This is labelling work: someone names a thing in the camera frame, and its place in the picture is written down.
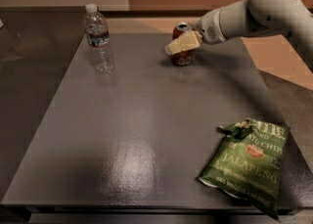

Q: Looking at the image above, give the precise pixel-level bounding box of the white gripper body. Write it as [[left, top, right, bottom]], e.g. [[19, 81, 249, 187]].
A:
[[197, 8, 226, 44]]

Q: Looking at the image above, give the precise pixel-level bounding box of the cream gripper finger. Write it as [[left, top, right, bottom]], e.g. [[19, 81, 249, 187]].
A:
[[164, 30, 202, 55]]

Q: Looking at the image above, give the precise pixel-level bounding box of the red coke can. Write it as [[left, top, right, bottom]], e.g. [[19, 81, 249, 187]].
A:
[[171, 22, 193, 67]]

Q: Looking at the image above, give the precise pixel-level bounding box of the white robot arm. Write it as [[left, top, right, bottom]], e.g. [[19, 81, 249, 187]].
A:
[[164, 0, 313, 69]]

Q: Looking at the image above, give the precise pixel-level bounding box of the clear plastic water bottle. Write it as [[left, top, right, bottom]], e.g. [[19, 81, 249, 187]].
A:
[[83, 4, 114, 73]]

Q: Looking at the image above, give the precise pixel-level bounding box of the green jalapeno chips bag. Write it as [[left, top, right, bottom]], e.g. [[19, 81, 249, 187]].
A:
[[199, 118, 290, 219]]

